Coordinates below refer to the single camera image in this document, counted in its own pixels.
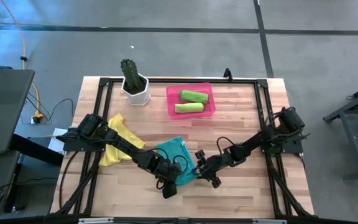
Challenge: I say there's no green cactus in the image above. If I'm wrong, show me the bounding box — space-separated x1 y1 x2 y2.
119 58 145 91

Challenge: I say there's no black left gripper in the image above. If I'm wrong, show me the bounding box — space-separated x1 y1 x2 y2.
152 157 183 200

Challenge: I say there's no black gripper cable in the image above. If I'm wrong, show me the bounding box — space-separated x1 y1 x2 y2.
191 136 231 177
155 147 190 190

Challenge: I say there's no orange floor cable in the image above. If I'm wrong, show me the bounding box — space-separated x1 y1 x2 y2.
0 0 45 121

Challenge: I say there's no black floor power cable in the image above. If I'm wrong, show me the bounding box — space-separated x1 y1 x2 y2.
25 95 75 126

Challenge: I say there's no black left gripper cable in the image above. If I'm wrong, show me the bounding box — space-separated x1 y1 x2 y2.
155 147 190 190

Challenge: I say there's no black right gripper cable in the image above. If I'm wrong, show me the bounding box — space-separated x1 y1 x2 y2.
191 136 231 177

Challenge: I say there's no dark grey desk top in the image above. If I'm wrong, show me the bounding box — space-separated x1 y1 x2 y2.
0 68 36 156

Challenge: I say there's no lime green microfiber towel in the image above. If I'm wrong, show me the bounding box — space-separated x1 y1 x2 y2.
174 101 205 114

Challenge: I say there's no pink plastic basket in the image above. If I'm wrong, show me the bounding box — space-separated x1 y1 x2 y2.
165 82 216 121

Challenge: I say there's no yellow power plug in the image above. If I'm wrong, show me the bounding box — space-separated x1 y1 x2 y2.
30 111 45 125

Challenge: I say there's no white paper sheet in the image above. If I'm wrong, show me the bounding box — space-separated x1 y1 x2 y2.
47 128 68 154

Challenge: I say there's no silver metal bracket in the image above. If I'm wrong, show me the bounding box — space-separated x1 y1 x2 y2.
78 217 115 224
252 218 288 224

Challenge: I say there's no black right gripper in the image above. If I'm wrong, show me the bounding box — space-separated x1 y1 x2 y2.
194 149 233 190

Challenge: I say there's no yellow microfiber towel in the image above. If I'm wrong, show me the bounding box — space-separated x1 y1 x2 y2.
98 113 146 167

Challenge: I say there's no black aluminium table frame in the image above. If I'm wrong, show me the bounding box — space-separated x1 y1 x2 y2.
50 77 315 218

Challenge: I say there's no black clamp hook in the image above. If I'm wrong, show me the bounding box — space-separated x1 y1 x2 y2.
223 67 234 82

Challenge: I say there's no teal microfiber towel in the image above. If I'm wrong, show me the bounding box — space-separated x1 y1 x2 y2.
156 136 198 187

